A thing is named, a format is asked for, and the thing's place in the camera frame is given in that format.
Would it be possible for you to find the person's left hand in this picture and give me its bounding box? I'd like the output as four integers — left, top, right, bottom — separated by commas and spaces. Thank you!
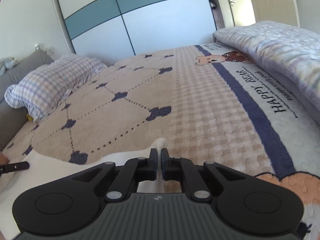
0, 152, 10, 165

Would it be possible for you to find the small white bottle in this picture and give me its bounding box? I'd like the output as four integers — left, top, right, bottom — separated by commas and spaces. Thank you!
34, 43, 40, 50

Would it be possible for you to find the yellow small object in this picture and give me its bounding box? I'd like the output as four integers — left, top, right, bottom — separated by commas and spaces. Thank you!
27, 113, 34, 122

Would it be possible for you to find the grey padded headboard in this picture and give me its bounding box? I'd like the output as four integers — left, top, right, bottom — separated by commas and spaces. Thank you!
1, 49, 53, 150

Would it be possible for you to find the white garment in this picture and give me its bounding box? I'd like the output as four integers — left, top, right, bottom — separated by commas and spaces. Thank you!
1, 138, 168, 202

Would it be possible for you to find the white and teal wardrobe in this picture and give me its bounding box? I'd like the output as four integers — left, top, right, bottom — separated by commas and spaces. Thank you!
55, 0, 216, 64

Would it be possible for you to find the blue grey plush toy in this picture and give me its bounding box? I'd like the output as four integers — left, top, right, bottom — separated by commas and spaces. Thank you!
0, 57, 17, 76

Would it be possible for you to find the cream room door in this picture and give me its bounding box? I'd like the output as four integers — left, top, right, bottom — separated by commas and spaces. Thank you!
251, 0, 300, 27

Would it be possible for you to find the folded light purple quilt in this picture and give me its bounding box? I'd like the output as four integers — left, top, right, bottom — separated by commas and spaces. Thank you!
213, 21, 319, 122

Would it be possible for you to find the purple plaid pillow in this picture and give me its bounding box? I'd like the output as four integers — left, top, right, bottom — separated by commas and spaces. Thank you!
4, 54, 109, 123

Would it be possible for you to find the beige patterned bed blanket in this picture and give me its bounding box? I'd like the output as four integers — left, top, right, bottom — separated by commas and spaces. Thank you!
1, 43, 319, 239

